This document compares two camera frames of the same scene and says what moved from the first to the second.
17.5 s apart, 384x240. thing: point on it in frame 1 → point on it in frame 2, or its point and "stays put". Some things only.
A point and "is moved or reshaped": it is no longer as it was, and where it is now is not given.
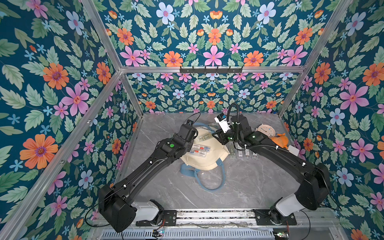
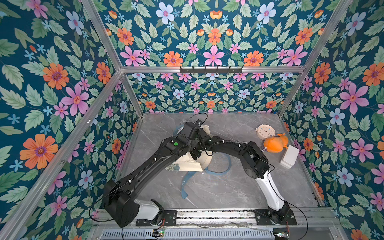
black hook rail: x=211 y=69 stays put
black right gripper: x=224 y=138 → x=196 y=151
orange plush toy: x=282 y=140 stays put
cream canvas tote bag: x=205 y=152 is moved or reshaped
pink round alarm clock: x=266 y=129 stays put
